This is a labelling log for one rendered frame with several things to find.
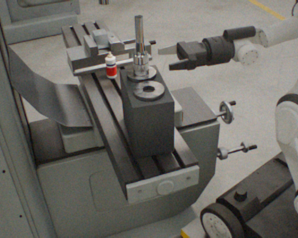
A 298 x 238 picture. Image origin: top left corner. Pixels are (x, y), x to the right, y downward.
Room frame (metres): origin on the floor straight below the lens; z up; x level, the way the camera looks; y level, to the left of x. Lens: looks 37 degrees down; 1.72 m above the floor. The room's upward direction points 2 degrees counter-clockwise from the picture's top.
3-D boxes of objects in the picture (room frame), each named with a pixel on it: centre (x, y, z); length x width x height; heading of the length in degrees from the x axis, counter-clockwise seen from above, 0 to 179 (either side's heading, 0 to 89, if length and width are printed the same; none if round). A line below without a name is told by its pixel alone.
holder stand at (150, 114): (0.94, 0.01, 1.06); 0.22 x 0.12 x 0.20; 12
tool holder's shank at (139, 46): (0.99, 0.02, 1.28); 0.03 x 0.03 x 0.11
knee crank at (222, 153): (1.31, -0.41, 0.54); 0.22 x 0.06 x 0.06; 108
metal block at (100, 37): (1.44, 0.19, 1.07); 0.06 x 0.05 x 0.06; 19
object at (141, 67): (0.99, 0.02, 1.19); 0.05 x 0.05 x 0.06
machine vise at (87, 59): (1.45, 0.16, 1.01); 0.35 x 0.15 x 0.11; 109
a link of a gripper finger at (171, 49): (1.07, -0.07, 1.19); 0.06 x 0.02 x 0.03; 105
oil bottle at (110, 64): (1.32, 0.14, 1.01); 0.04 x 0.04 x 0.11
